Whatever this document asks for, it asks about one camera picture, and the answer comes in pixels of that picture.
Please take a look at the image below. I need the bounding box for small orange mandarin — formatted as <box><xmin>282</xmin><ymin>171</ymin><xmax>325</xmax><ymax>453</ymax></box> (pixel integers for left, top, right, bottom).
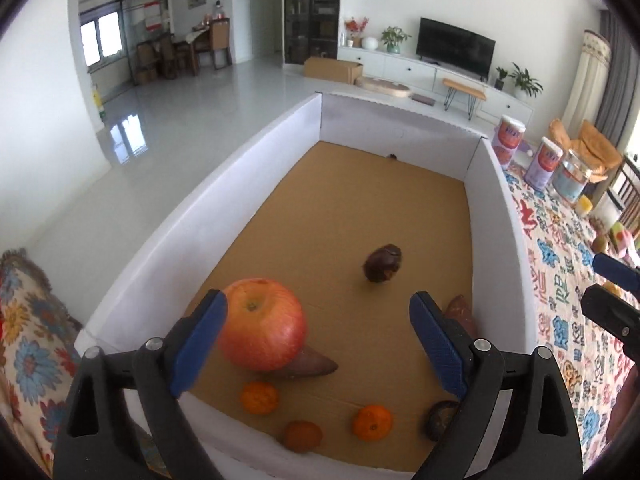
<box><xmin>240</xmin><ymin>380</ymin><xmax>280</xmax><ymax>416</ymax></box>

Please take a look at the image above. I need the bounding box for small purple sweet potato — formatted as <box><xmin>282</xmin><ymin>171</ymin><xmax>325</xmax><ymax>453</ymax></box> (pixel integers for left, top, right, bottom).
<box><xmin>444</xmin><ymin>295</ymin><xmax>478</xmax><ymax>339</ymax></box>

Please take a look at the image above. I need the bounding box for red apple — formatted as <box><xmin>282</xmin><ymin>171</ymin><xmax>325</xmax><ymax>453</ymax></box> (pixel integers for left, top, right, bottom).
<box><xmin>216</xmin><ymin>278</ymin><xmax>307</xmax><ymax>372</ymax></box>

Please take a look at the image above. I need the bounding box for large purple sweet potato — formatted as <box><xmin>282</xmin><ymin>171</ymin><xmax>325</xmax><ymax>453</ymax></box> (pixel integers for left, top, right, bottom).
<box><xmin>269</xmin><ymin>346</ymin><xmax>338</xmax><ymax>379</ymax></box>

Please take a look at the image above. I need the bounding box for dark brown passion fruit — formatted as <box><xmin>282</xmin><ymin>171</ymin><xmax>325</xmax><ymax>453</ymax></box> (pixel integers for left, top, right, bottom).
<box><xmin>362</xmin><ymin>244</ymin><xmax>402</xmax><ymax>283</ymax></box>

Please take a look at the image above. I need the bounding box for colourful snack bag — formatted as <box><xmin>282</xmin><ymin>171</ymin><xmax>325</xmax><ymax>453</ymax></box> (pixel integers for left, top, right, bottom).
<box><xmin>608</xmin><ymin>221</ymin><xmax>638</xmax><ymax>261</ymax></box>

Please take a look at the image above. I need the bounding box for green kiwi fruit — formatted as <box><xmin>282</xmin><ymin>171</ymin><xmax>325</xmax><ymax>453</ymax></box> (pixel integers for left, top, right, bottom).
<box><xmin>591</xmin><ymin>234</ymin><xmax>610</xmax><ymax>255</ymax></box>

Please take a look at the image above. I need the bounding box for patterned woven tablecloth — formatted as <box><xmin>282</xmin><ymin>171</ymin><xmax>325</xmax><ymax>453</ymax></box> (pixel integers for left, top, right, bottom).
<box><xmin>504</xmin><ymin>152</ymin><xmax>634</xmax><ymax>467</ymax></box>

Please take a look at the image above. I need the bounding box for small yellow container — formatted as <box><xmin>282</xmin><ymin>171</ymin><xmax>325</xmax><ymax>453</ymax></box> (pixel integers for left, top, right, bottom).
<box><xmin>574</xmin><ymin>195</ymin><xmax>593</xmax><ymax>218</ymax></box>

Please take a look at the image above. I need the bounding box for wooden chair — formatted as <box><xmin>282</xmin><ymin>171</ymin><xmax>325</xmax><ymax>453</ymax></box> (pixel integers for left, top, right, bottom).
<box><xmin>608</xmin><ymin>155</ymin><xmax>640</xmax><ymax>238</ymax></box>

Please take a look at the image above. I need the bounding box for floral cushion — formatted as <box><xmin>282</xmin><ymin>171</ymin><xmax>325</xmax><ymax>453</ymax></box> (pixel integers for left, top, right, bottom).
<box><xmin>1</xmin><ymin>249</ymin><xmax>80</xmax><ymax>478</ymax></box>

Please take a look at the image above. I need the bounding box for clear jar blue label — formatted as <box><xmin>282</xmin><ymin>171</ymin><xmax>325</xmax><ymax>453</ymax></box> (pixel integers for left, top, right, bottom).
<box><xmin>552</xmin><ymin>148</ymin><xmax>592</xmax><ymax>205</ymax></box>

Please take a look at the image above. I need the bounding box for orange cushion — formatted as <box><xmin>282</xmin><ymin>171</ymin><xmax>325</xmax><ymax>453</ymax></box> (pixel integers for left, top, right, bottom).
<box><xmin>548</xmin><ymin>118</ymin><xmax>623</xmax><ymax>183</ymax></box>

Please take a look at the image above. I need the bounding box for purple label can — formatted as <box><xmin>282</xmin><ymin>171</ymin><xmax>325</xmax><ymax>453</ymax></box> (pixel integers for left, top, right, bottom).
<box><xmin>524</xmin><ymin>136</ymin><xmax>564</xmax><ymax>192</ymax></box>

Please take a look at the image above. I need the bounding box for orange label can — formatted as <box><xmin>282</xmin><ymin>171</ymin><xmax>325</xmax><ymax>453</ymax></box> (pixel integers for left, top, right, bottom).
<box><xmin>491</xmin><ymin>115</ymin><xmax>526</xmax><ymax>169</ymax></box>

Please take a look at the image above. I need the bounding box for white tv cabinet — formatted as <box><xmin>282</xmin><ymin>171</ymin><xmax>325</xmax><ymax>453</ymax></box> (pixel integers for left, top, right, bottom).
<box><xmin>337</xmin><ymin>47</ymin><xmax>534</xmax><ymax>126</ymax></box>

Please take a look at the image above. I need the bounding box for small wooden bench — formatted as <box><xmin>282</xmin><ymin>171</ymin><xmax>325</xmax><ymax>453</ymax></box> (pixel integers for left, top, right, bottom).
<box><xmin>442</xmin><ymin>78</ymin><xmax>486</xmax><ymax>120</ymax></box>

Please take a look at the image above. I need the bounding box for white cardboard box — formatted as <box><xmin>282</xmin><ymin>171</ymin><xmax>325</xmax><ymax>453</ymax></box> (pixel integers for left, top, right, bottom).
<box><xmin>76</xmin><ymin>93</ymin><xmax>537</xmax><ymax>479</ymax></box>

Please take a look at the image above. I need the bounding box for black television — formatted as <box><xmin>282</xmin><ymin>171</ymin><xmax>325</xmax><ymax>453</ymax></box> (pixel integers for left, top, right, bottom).
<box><xmin>416</xmin><ymin>18</ymin><xmax>496</xmax><ymax>81</ymax></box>

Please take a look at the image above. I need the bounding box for potted green plant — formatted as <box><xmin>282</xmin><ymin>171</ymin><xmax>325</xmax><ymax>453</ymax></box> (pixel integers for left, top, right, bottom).
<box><xmin>381</xmin><ymin>26</ymin><xmax>411</xmax><ymax>54</ymax></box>

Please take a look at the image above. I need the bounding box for dining table with chairs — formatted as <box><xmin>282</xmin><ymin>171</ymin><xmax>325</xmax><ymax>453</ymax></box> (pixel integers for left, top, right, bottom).
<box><xmin>132</xmin><ymin>18</ymin><xmax>233</xmax><ymax>84</ymax></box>

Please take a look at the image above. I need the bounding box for red flower vase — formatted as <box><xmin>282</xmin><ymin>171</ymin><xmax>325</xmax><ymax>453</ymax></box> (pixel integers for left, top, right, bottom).
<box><xmin>344</xmin><ymin>16</ymin><xmax>369</xmax><ymax>48</ymax></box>

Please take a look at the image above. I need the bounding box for brown cardboard box on floor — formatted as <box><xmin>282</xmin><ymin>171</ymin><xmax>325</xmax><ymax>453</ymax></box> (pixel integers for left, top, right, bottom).
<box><xmin>304</xmin><ymin>56</ymin><xmax>363</xmax><ymax>84</ymax></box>

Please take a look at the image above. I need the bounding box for dark glass cabinet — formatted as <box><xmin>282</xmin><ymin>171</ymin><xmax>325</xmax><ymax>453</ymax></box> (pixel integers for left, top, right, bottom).
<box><xmin>283</xmin><ymin>0</ymin><xmax>340</xmax><ymax>65</ymax></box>

